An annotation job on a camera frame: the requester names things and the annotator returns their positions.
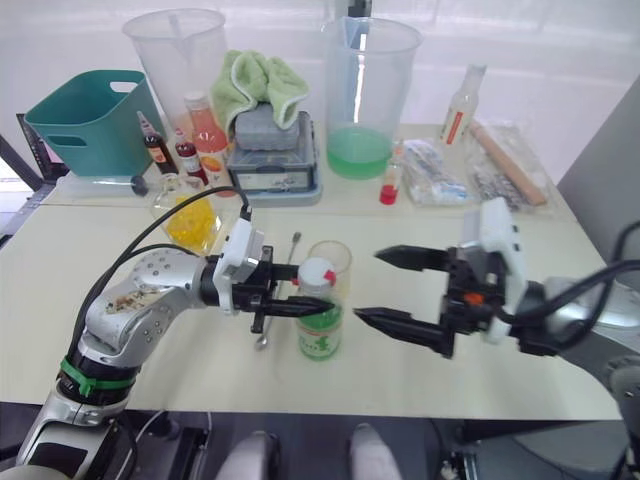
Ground square glass bottle yellow liquid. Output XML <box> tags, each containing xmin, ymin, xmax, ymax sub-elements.
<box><xmin>149</xmin><ymin>173</ymin><xmax>227</xmax><ymax>254</ymax></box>

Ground grey cabinet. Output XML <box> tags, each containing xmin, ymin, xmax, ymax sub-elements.
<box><xmin>556</xmin><ymin>74</ymin><xmax>640</xmax><ymax>267</ymax></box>

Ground wooden rolling pin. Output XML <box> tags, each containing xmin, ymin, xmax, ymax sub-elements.
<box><xmin>467</xmin><ymin>121</ymin><xmax>549</xmax><ymax>207</ymax></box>

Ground clear stick with black ball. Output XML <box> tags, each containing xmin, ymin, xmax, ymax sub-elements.
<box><xmin>91</xmin><ymin>174</ymin><xmax>150</xmax><ymax>198</ymax></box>

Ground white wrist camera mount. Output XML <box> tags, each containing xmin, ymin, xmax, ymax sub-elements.
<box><xmin>211</xmin><ymin>217</ymin><xmax>266</xmax><ymax>317</ymax></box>
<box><xmin>459</xmin><ymin>196</ymin><xmax>529</xmax><ymax>346</ymax></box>

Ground orange juice bottle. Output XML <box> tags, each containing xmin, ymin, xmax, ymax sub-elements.
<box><xmin>183</xmin><ymin>90</ymin><xmax>237</xmax><ymax>199</ymax></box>

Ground blue white plastic packet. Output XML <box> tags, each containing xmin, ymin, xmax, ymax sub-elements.
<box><xmin>401</xmin><ymin>138</ymin><xmax>477</xmax><ymax>207</ymax></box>

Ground clear bottle with orange label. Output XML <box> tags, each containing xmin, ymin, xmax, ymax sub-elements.
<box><xmin>439</xmin><ymin>63</ymin><xmax>489</xmax><ymax>147</ymax></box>

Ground green juice bottle white cap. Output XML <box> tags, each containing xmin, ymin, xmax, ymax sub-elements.
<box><xmin>294</xmin><ymin>256</ymin><xmax>347</xmax><ymax>363</ymax></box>

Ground grey sponge block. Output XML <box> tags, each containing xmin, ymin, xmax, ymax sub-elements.
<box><xmin>233</xmin><ymin>101</ymin><xmax>302</xmax><ymax>152</ymax></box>

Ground clear jug with green liquid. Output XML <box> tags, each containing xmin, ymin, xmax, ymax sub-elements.
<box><xmin>321</xmin><ymin>15</ymin><xmax>426</xmax><ymax>182</ymax></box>

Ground grey rounded shape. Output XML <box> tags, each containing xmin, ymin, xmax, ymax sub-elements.
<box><xmin>348</xmin><ymin>422</ymin><xmax>402</xmax><ymax>480</ymax></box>
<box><xmin>215</xmin><ymin>429</ymin><xmax>282</xmax><ymax>480</ymax></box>

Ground clear drinking glass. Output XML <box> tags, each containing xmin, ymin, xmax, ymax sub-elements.
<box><xmin>306</xmin><ymin>239</ymin><xmax>353</xmax><ymax>329</ymax></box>

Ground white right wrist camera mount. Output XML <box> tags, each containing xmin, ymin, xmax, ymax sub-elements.
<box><xmin>459</xmin><ymin>196</ymin><xmax>529</xmax><ymax>346</ymax></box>

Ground empty clear measuring jug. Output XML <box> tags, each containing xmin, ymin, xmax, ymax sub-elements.
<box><xmin>121</xmin><ymin>8</ymin><xmax>229</xmax><ymax>139</ymax></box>

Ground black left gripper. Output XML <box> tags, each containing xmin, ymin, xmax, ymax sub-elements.
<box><xmin>231</xmin><ymin>244</ymin><xmax>336</xmax><ymax>335</ymax></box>

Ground black metal rack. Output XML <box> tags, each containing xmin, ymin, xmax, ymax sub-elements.
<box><xmin>0</xmin><ymin>113</ymin><xmax>70</xmax><ymax>242</ymax></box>

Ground small dark red syrup bottle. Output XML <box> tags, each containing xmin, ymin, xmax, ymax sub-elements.
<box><xmin>136</xmin><ymin>110</ymin><xmax>179</xmax><ymax>177</ymax></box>

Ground small bright red syrup bottle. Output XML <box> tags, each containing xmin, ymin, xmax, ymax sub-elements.
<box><xmin>174</xmin><ymin>126</ymin><xmax>211</xmax><ymax>188</ymax></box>

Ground clear bag of dark items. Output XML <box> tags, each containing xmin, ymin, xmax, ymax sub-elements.
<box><xmin>463</xmin><ymin>118</ymin><xmax>557</xmax><ymax>217</ymax></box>

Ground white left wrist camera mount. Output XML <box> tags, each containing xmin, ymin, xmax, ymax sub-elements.
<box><xmin>211</xmin><ymin>217</ymin><xmax>266</xmax><ymax>317</ymax></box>

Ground grey plastic storage case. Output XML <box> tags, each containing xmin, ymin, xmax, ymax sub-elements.
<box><xmin>226</xmin><ymin>111</ymin><xmax>325</xmax><ymax>208</ymax></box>

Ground light green towel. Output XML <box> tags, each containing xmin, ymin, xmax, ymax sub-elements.
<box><xmin>209</xmin><ymin>49</ymin><xmax>311</xmax><ymax>137</ymax></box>

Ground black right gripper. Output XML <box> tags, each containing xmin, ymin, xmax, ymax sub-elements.
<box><xmin>351</xmin><ymin>243</ymin><xmax>506</xmax><ymax>360</ymax></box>

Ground teal plastic basket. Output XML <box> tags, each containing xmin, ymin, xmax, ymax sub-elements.
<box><xmin>23</xmin><ymin>69</ymin><xmax>169</xmax><ymax>178</ymax></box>

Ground long metal spoon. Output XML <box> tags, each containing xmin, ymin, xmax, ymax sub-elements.
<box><xmin>253</xmin><ymin>231</ymin><xmax>303</xmax><ymax>352</ymax></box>

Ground small bottle with red cap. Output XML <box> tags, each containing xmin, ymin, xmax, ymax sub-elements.
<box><xmin>378</xmin><ymin>141</ymin><xmax>407</xmax><ymax>207</ymax></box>

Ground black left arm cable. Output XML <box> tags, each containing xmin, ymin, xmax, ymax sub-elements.
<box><xmin>69</xmin><ymin>185</ymin><xmax>252</xmax><ymax>354</ymax></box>

